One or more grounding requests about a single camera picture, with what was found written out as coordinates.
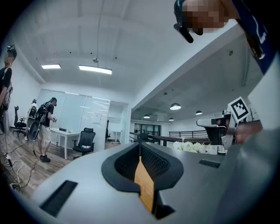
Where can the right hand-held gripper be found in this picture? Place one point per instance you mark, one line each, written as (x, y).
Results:
(238, 109)

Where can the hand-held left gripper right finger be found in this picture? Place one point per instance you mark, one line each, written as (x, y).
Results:
(170, 172)

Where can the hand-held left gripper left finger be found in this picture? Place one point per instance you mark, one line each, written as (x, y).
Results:
(113, 172)

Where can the person's right forearm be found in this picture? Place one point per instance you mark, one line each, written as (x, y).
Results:
(249, 131)

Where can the white flower bunch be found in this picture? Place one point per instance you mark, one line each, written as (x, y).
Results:
(192, 146)

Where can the dome pendant lamp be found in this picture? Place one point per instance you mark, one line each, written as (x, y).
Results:
(171, 119)
(198, 112)
(175, 106)
(146, 116)

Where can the black metal railing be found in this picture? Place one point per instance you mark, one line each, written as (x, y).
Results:
(188, 134)

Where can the black mesh office chair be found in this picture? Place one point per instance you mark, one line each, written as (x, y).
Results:
(18, 122)
(86, 140)

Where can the white office table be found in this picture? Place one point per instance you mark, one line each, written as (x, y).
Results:
(65, 134)

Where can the small black box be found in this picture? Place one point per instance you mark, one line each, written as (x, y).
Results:
(63, 129)

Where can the person's head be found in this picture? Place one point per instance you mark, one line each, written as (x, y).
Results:
(203, 15)

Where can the rectangular ceiling light panel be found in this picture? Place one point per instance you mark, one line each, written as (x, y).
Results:
(95, 69)
(51, 66)

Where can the white power strip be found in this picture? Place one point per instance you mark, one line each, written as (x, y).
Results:
(8, 160)

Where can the glass partition wall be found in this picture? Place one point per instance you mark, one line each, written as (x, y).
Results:
(83, 111)

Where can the black head-worn camera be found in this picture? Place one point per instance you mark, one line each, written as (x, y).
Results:
(184, 33)

